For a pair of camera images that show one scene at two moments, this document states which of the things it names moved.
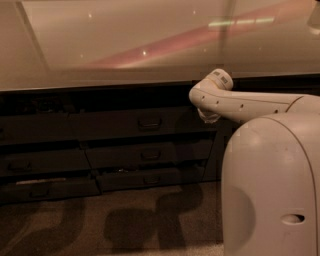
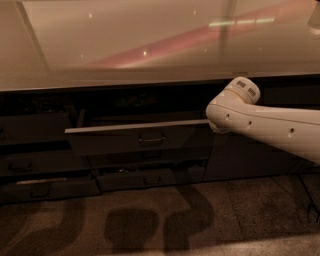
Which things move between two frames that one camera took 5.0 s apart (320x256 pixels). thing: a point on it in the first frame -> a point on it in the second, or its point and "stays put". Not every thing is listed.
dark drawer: x=39 y=129 stays put
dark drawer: x=44 y=162 stays put
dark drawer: x=48 y=189 stays put
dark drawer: x=149 y=152 stays put
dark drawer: x=140 y=124 -> x=183 y=138
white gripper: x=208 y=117 -> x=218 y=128
